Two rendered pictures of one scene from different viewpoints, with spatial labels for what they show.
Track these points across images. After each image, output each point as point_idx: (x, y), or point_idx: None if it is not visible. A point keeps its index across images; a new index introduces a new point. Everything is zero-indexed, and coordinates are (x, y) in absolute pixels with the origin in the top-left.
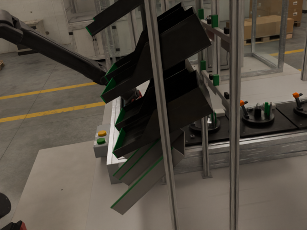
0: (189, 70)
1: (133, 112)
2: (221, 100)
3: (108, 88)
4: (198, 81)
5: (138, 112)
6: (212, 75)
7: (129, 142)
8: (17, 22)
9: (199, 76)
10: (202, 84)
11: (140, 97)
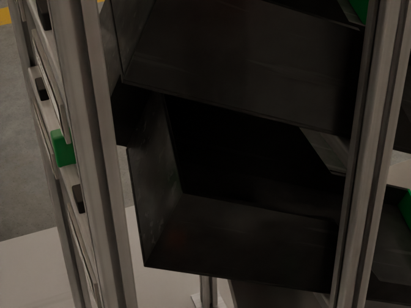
0: (152, 124)
1: (393, 263)
2: (57, 168)
3: (366, 3)
4: (111, 27)
5: (330, 172)
6: (74, 191)
7: (317, 139)
8: None
9: (113, 72)
10: (105, 57)
11: (391, 280)
